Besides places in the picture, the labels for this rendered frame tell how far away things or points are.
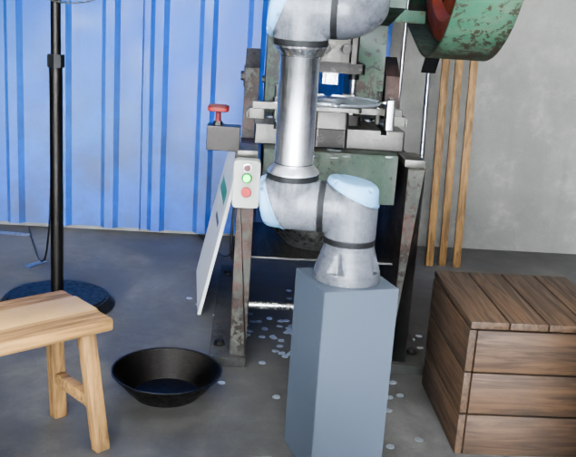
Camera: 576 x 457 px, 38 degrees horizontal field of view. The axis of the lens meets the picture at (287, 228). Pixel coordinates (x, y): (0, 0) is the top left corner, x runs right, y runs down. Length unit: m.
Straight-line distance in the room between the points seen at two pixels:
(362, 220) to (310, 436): 0.51
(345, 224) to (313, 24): 0.43
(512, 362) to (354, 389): 0.41
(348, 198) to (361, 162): 0.63
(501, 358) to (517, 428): 0.19
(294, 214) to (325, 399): 0.42
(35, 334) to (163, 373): 0.65
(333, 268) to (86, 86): 2.19
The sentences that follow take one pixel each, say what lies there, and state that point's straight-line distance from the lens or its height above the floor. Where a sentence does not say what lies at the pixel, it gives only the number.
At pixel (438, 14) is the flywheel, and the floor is 1.05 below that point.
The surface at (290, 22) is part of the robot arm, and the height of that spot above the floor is 1.01.
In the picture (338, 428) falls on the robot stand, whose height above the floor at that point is 0.12.
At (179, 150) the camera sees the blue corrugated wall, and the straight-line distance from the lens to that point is 3.79.
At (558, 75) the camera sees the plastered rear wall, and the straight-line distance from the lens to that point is 4.00.
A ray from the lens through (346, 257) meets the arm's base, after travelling 1.83.
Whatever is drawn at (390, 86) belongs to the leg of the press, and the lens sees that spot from 2.90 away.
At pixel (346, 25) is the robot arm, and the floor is 1.01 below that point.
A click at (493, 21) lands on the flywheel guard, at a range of 2.40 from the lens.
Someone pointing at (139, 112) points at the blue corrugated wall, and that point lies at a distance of 3.78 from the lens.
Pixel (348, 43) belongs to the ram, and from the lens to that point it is 2.50.
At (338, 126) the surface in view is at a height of 0.71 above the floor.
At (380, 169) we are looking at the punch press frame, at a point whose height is 0.61.
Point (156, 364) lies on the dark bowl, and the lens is 2.43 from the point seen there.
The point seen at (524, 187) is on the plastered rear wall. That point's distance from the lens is 4.03.
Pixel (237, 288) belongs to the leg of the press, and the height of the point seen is 0.24.
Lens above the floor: 1.03
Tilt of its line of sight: 15 degrees down
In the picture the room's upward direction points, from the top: 4 degrees clockwise
